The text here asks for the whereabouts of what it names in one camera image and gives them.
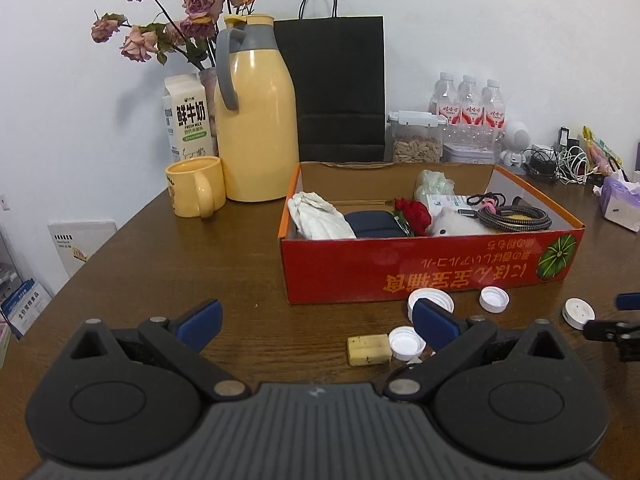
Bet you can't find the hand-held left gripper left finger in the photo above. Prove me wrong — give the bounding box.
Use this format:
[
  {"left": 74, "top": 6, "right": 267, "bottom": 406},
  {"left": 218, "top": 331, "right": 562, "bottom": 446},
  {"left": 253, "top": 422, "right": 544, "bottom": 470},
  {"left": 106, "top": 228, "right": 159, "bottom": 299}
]
[{"left": 70, "top": 299, "right": 251, "bottom": 403}]

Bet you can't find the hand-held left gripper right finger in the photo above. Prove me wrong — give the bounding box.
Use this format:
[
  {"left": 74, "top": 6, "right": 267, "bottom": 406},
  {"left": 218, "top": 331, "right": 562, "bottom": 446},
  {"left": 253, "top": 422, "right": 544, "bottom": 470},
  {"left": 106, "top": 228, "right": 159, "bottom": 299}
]
[{"left": 382, "top": 297, "right": 568, "bottom": 403}]

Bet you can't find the white plastic bottle cap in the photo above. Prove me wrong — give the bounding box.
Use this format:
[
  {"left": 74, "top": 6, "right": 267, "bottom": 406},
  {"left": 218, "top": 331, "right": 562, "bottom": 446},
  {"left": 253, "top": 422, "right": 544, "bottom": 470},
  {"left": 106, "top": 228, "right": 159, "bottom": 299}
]
[
  {"left": 407, "top": 289, "right": 455, "bottom": 322},
  {"left": 389, "top": 326, "right": 427, "bottom": 361},
  {"left": 479, "top": 286, "right": 510, "bottom": 313},
  {"left": 562, "top": 298, "right": 596, "bottom": 330}
]

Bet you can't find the red cardboard box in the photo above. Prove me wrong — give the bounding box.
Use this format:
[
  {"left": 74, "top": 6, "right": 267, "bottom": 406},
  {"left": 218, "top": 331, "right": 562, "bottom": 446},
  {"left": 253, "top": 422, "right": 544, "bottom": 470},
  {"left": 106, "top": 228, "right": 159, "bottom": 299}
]
[{"left": 277, "top": 161, "right": 586, "bottom": 305}]

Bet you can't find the yellow rectangular block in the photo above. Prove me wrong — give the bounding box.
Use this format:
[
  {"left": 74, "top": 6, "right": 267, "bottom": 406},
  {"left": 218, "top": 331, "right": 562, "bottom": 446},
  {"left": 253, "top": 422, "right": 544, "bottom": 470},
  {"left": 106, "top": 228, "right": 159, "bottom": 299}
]
[{"left": 347, "top": 334, "right": 392, "bottom": 366}]

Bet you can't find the red artificial rose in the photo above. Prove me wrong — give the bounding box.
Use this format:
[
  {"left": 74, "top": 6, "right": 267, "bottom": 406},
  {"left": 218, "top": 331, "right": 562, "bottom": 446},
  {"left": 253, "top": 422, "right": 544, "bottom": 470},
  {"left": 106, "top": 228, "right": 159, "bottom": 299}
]
[{"left": 392, "top": 197, "right": 432, "bottom": 236}]

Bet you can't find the grey braided cable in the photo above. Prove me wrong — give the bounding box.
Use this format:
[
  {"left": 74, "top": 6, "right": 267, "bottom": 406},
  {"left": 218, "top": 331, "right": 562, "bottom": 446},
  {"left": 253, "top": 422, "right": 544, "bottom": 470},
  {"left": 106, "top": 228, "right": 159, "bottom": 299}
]
[{"left": 477, "top": 205, "right": 552, "bottom": 233}]

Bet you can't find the navy blue case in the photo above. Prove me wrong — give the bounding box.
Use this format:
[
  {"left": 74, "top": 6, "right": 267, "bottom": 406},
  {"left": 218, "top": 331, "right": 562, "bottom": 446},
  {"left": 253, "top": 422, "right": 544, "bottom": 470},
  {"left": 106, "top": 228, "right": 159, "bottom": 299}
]
[{"left": 344, "top": 210, "right": 408, "bottom": 237}]

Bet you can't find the white labelled bottle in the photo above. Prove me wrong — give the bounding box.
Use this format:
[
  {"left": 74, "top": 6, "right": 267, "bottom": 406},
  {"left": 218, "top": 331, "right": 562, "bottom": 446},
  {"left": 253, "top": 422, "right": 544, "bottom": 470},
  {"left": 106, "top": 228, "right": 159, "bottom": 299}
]
[{"left": 425, "top": 193, "right": 481, "bottom": 218}]

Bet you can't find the glittery translucent plastic bag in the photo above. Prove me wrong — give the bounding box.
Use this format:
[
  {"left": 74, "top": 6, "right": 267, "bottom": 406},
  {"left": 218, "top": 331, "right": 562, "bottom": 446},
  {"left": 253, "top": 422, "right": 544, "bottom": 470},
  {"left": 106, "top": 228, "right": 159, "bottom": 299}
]
[{"left": 414, "top": 170, "right": 456, "bottom": 201}]

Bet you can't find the white cloth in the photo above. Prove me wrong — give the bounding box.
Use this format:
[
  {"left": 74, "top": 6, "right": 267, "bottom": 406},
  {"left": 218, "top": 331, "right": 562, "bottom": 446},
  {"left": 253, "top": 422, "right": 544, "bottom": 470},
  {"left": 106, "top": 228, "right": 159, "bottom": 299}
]
[{"left": 287, "top": 191, "right": 357, "bottom": 240}]

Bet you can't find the purple tissue pack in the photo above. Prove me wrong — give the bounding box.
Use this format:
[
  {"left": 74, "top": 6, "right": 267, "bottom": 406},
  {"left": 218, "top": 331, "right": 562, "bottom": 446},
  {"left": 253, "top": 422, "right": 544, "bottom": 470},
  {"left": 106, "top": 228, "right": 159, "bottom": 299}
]
[{"left": 599, "top": 170, "right": 640, "bottom": 233}]

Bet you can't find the white plush toy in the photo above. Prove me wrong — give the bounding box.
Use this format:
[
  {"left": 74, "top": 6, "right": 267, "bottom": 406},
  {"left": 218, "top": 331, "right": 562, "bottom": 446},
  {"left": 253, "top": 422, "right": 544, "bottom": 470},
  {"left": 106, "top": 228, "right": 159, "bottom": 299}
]
[{"left": 426, "top": 208, "right": 488, "bottom": 237}]

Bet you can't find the yellow mug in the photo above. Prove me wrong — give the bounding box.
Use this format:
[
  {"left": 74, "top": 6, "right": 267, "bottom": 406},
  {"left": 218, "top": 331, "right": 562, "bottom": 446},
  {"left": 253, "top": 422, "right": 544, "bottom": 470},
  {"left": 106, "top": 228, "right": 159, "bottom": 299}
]
[{"left": 165, "top": 156, "right": 227, "bottom": 219}]

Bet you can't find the white flat carton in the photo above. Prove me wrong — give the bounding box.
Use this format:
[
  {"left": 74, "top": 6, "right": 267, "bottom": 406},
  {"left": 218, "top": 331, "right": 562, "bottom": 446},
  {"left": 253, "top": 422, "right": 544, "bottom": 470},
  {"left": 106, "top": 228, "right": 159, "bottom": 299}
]
[{"left": 47, "top": 220, "right": 118, "bottom": 278}]

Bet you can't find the pink yellow snack packet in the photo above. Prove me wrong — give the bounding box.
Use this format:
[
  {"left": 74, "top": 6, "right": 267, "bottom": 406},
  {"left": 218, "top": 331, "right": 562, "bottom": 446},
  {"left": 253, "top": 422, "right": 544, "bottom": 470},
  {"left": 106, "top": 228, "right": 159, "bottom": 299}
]
[{"left": 581, "top": 126, "right": 623, "bottom": 173}]

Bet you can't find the white printed tin box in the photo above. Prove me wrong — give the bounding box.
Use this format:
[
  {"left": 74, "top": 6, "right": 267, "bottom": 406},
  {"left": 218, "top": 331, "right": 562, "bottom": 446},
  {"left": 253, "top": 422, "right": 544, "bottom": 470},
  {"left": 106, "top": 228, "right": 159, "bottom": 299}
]
[{"left": 442, "top": 141, "right": 503, "bottom": 165}]

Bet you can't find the blue white box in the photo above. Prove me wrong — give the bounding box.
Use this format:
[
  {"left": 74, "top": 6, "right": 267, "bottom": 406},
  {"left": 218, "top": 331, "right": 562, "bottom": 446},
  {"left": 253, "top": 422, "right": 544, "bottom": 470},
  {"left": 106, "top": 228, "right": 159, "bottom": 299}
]
[{"left": 0, "top": 279, "right": 53, "bottom": 338}]

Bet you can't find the clear container of nuts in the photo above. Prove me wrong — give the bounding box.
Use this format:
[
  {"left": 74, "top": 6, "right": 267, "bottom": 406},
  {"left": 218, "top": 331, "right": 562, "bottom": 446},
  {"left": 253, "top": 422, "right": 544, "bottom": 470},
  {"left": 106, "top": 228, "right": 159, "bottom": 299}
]
[{"left": 387, "top": 110, "right": 447, "bottom": 163}]

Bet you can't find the white robot speaker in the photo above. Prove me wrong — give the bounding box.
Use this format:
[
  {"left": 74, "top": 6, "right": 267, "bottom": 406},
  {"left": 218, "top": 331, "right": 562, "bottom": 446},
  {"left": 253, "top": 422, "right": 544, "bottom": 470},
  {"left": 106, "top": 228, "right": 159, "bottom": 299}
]
[{"left": 500, "top": 121, "right": 532, "bottom": 167}]

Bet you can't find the white milk carton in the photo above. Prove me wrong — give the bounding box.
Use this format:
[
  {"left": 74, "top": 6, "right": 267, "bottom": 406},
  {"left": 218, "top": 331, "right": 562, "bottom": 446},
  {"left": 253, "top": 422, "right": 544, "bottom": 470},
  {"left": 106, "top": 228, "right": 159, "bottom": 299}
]
[{"left": 162, "top": 72, "right": 208, "bottom": 163}]

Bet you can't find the yellow thermos jug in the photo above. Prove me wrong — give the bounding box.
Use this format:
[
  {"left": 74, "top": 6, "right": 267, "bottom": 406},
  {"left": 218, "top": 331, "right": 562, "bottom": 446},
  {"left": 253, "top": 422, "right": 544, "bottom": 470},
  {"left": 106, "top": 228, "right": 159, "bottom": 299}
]
[{"left": 214, "top": 14, "right": 301, "bottom": 202}]

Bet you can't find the pink glass vase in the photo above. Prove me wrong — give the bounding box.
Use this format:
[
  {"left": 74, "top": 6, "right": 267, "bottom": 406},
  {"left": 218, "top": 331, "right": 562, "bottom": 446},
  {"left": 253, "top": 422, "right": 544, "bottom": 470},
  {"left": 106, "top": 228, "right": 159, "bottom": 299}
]
[{"left": 199, "top": 67, "right": 220, "bottom": 157}]

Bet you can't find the clear water bottle red label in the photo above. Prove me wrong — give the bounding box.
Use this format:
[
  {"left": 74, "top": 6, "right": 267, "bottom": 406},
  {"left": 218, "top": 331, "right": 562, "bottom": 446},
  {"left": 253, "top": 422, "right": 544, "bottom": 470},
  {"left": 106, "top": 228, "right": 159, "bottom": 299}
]
[
  {"left": 428, "top": 72, "right": 460, "bottom": 143},
  {"left": 480, "top": 79, "right": 507, "bottom": 148},
  {"left": 456, "top": 75, "right": 485, "bottom": 143}
]

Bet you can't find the black paper bag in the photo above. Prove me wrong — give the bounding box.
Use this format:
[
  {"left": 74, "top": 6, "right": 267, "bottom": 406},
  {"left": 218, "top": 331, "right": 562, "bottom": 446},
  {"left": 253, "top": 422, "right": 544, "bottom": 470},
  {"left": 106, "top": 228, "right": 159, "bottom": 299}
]
[{"left": 273, "top": 0, "right": 387, "bottom": 163}]

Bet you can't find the bunch of dried roses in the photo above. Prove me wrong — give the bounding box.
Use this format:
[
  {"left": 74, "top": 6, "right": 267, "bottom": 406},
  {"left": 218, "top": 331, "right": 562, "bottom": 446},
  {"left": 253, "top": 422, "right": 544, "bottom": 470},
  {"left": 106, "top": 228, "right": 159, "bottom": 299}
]
[{"left": 91, "top": 0, "right": 262, "bottom": 72}]

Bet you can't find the pink clip with black cord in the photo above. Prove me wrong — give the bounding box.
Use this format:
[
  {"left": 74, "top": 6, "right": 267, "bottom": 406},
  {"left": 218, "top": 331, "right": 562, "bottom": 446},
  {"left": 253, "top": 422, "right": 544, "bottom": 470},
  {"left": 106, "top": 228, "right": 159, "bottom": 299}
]
[{"left": 467, "top": 192, "right": 521, "bottom": 216}]

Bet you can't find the white cable bundle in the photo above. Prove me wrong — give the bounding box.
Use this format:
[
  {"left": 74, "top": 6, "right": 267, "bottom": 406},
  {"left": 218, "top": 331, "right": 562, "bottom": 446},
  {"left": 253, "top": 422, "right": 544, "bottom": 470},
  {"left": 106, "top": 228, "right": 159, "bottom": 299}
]
[{"left": 555, "top": 146, "right": 592, "bottom": 186}]

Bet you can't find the black cable bundle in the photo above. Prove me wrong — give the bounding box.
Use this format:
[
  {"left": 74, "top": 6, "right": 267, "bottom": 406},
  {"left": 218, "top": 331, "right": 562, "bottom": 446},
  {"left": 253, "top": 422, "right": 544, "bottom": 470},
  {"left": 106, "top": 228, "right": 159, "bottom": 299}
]
[{"left": 527, "top": 144, "right": 561, "bottom": 181}]

